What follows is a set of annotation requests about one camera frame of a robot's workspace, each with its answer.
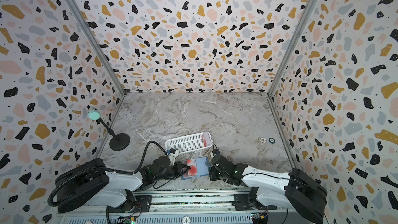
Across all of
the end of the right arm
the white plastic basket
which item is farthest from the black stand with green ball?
the end of the right arm

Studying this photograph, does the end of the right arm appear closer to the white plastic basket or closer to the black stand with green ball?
the white plastic basket

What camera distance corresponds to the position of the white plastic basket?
3.06 ft
